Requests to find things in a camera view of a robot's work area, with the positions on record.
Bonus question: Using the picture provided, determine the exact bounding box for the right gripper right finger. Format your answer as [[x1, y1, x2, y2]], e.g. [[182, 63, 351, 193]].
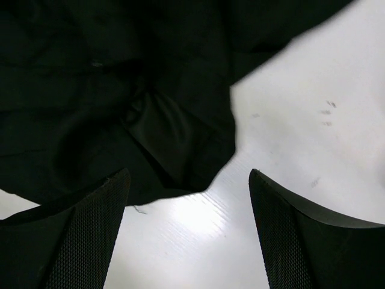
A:
[[248, 169, 384, 289]]

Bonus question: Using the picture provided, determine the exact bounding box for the black skirt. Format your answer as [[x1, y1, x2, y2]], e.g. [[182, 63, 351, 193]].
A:
[[1, 1, 348, 205]]

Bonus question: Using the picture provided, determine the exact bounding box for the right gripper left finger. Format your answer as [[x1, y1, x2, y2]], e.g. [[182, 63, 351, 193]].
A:
[[1, 169, 131, 289]]

